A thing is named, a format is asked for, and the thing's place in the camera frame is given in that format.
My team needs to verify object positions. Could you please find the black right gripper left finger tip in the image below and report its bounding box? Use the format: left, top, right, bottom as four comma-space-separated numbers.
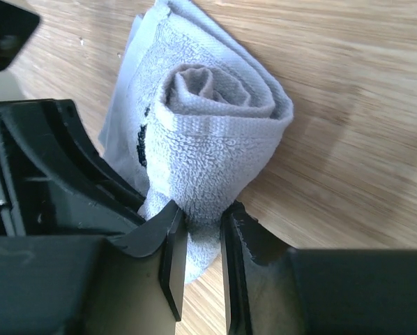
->
0, 202, 186, 334

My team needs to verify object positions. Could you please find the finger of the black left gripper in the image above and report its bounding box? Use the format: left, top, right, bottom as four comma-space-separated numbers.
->
0, 0, 40, 72

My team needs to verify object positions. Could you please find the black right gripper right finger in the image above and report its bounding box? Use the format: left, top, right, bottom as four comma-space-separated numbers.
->
221, 202, 417, 334

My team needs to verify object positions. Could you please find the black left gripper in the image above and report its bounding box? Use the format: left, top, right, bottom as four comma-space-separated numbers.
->
0, 99, 143, 237

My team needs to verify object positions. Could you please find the light grey panda towel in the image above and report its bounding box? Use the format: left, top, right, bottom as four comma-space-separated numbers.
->
99, 1, 294, 283

